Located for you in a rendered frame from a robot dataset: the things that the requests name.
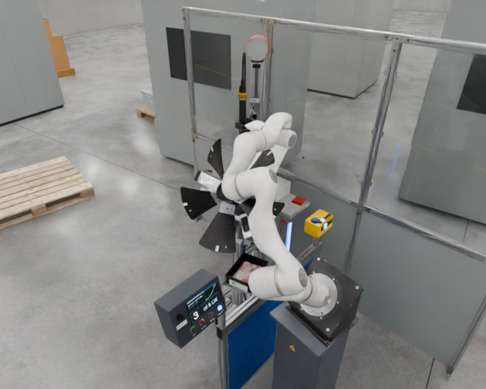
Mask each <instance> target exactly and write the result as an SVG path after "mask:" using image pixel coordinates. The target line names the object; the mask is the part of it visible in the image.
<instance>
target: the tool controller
mask: <svg viewBox="0 0 486 389"><path fill-rule="evenodd" d="M154 305H155V308H156V311H157V315H158V316H159V319H160V323H161V326H162V328H163V331H164V334H165V337H166V338H167V339H168V340H169V341H171V342H172V343H174V344H175V345H176V346H178V347H180V348H183V347H184V346H185V345H187V344H188V343H189V342H190V341H191V340H193V339H194V338H195V337H196V336H197V335H198V334H199V333H201V332H202V331H203V330H204V329H206V328H207V327H208V326H209V325H210V324H212V323H213V322H214V321H215V320H216V319H217V318H218V317H219V316H221V315H222V314H223V313H225V312H226V311H227V309H226V305H225V302H224V297H223V293H222V290H221V285H220V282H219V278H218V276H217V275H215V274H214V273H212V272H209V271H207V270H205V269H200V270H199V271H197V272H196V273H195V274H193V275H192V276H190V277H189V278H187V279H185V280H184V281H183V282H182V283H180V284H179V285H177V286H176V287H174V288H173V289H172V290H170V291H169V292H167V293H166V294H164V295H163V296H162V297H160V298H159V299H157V300H156V301H154ZM218 305H222V308H221V310H220V311H218V310H217V307H218ZM198 307H200V311H201V315H202V317H201V318H200V319H199V320H197V321H196V322H195V323H192V320H191V316H190V314H191V313H192V312H193V311H195V310H196V309H197V308H198ZM210 312H213V313H214V315H213V316H212V318H209V317H208V314H209V313H210ZM201 319H204V324H203V325H200V324H199V322H200V320H201ZM193 326H195V328H196V329H195V331H194V332H193V333H191V332H190V329H191V327H193Z"/></svg>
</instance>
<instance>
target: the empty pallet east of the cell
mask: <svg viewBox="0 0 486 389"><path fill-rule="evenodd" d="M77 193H79V195H80V196H79V197H78V198H74V199H71V200H68V201H65V202H63V203H60V204H57V205H53V206H51V207H49V208H47V207H46V205H45V204H46V203H50V202H52V201H56V200H59V199H61V198H65V197H68V196H70V195H74V194H77ZM93 197H95V193H94V190H93V186H92V185H91V184H90V183H89V182H88V181H87V180H86V179H85V178H84V177H83V176H82V175H81V174H80V172H79V171H78V170H77V169H75V167H74V166H73V165H72V164H71V163H70V162H69V161H68V160H67V159H66V157H65V156H64V157H58V158H56V159H52V160H49V161H44V162H42V163H38V164H34V165H30V166H28V167H23V168H19V169H16V170H14V171H9V172H5V173H2V174H0V219H3V218H6V217H8V216H11V215H15V214H18V213H20V212H23V211H27V210H29V209H30V211H31V213H30V214H29V215H25V216H22V217H20V218H16V219H13V220H11V221H9V222H5V223H2V224H0V230H2V229H5V228H9V227H12V226H13V225H17V224H20V223H23V222H24V221H27V220H29V219H32V218H36V217H39V216H41V215H45V214H48V213H50V212H53V211H57V210H59V209H62V208H65V207H68V206H70V205H74V204H76V203H79V202H81V201H85V200H87V199H90V198H93Z"/></svg>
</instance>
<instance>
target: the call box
mask: <svg viewBox="0 0 486 389"><path fill-rule="evenodd" d="M326 215H328V212H326V211H323V210H321V209H319V210H318V211H317V212H315V213H314V214H313V215H311V216H310V217H308V218H307V219H306V220H305V227H304V232H306V233H308V234H310V235H311V236H313V237H315V238H319V237H320V236H321V235H322V234H323V233H325V232H326V231H327V230H328V229H329V228H331V227H332V223H331V224H330V225H329V226H328V227H326V228H325V229H323V231H321V227H322V226H324V225H325V224H326V223H327V222H328V221H329V220H331V219H332V218H333V215H330V216H329V217H328V218H327V219H326V220H325V221H324V222H323V221H321V219H322V218H324V217H325V216H326ZM313 218H318V219H319V222H322V224H319V222H313V221H312V219H313Z"/></svg>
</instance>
